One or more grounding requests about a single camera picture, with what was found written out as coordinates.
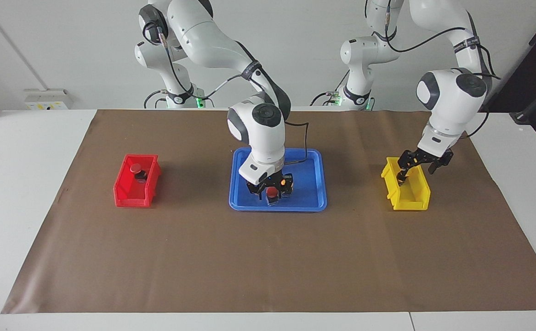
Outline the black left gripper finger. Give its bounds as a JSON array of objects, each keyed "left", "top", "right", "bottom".
[
  {"left": 429, "top": 156, "right": 453, "bottom": 175},
  {"left": 397, "top": 152, "right": 418, "bottom": 187}
]

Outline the blue plastic tray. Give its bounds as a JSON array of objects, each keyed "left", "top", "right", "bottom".
[{"left": 229, "top": 148, "right": 328, "bottom": 212}]

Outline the yellow plastic bin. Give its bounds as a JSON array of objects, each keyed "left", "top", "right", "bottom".
[{"left": 381, "top": 157, "right": 432, "bottom": 211}]

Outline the brown paper table mat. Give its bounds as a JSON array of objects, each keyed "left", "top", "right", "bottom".
[{"left": 0, "top": 109, "right": 536, "bottom": 314}]

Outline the red plastic bin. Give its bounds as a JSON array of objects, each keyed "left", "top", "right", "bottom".
[{"left": 113, "top": 154, "right": 162, "bottom": 208}]

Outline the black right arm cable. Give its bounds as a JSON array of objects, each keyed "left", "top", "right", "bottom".
[{"left": 142, "top": 21, "right": 310, "bottom": 166}]

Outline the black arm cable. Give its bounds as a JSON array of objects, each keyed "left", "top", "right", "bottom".
[
  {"left": 142, "top": 21, "right": 310, "bottom": 166},
  {"left": 384, "top": 25, "right": 501, "bottom": 138}
]

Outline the black left base cable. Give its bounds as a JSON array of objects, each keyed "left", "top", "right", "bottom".
[{"left": 311, "top": 71, "right": 349, "bottom": 107}]

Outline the black base cable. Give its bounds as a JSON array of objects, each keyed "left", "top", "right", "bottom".
[
  {"left": 143, "top": 90, "right": 168, "bottom": 109},
  {"left": 311, "top": 71, "right": 349, "bottom": 107}
]

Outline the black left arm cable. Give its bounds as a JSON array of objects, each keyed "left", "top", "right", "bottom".
[{"left": 384, "top": 25, "right": 501, "bottom": 138}]

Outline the black right base cable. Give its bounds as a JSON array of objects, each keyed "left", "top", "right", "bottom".
[{"left": 143, "top": 90, "right": 168, "bottom": 109}]

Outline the white wall outlet box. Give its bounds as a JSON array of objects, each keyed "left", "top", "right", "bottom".
[{"left": 23, "top": 89, "right": 70, "bottom": 111}]

